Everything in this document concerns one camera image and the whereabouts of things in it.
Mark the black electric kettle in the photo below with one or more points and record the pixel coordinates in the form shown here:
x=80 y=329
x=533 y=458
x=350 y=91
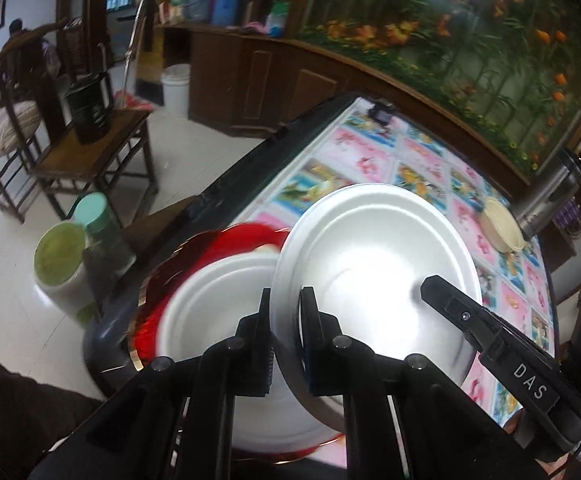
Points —
x=88 y=107

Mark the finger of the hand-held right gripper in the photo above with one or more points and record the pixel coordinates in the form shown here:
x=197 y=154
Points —
x=500 y=355

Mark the pink cloth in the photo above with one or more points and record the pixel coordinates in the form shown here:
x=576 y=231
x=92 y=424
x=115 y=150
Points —
x=254 y=27

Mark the white plastic bucket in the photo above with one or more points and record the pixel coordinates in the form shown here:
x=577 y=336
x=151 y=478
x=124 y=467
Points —
x=175 y=92

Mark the wooden cabinet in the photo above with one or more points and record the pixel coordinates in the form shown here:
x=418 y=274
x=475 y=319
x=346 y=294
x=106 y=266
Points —
x=270 y=80

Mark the person's dark clothing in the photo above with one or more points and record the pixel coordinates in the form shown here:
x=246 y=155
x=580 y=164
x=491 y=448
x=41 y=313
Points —
x=10 y=410

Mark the small red plastic plate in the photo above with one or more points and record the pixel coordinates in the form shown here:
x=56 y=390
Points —
x=146 y=330

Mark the wooden chair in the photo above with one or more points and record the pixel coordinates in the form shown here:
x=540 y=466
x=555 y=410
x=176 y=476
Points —
x=95 y=155

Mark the blue thermos flask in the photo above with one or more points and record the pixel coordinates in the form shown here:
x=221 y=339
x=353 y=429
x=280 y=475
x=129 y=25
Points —
x=225 y=5

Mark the stainless steel thermos jug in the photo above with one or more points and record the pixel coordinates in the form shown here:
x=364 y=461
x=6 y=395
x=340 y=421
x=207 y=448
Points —
x=545 y=200

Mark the green and white bottle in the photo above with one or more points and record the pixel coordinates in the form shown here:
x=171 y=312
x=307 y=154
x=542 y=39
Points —
x=276 y=20

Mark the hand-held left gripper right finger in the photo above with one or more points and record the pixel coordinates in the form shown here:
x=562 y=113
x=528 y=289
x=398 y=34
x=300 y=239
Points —
x=315 y=355

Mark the teal lidded bottle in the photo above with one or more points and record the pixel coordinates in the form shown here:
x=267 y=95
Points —
x=98 y=220

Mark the white bowl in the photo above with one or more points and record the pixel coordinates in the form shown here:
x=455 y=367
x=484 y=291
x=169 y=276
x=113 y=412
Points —
x=370 y=260
x=210 y=310

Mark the small black device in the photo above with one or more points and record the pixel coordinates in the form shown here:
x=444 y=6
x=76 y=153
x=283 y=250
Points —
x=383 y=114

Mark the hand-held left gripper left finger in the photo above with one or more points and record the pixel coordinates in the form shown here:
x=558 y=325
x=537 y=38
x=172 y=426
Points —
x=258 y=355

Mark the white bucket with green lid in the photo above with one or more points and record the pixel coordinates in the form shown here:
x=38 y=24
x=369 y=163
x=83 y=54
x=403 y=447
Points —
x=60 y=255

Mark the grey-blue thermos flask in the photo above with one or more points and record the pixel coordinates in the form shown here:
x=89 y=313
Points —
x=198 y=2

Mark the mop with red head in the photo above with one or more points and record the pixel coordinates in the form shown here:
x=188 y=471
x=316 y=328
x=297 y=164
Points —
x=135 y=101

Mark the striped seat cushion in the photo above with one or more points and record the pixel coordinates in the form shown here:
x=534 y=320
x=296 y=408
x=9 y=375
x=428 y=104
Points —
x=0 y=127

